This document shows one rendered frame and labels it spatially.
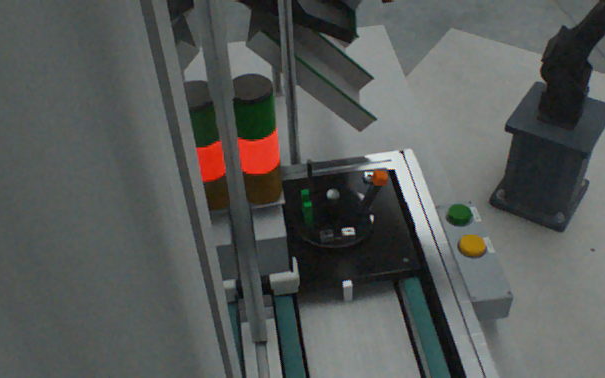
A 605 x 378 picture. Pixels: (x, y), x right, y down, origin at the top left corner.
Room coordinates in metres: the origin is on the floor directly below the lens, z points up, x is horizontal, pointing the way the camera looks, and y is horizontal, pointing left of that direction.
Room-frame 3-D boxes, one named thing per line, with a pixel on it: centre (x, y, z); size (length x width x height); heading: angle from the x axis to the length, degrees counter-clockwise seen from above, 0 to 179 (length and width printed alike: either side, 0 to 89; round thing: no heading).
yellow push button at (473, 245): (0.75, -0.27, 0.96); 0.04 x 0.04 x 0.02
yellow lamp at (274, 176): (0.61, 0.05, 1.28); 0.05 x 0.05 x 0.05
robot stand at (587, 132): (0.95, -0.46, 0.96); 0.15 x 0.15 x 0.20; 53
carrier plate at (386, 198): (0.81, -0.05, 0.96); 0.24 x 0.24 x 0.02; 6
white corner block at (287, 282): (0.71, 0.04, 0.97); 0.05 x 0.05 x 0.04; 6
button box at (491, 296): (0.75, -0.27, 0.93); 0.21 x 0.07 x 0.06; 6
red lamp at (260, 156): (0.61, 0.05, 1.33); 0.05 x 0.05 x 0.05
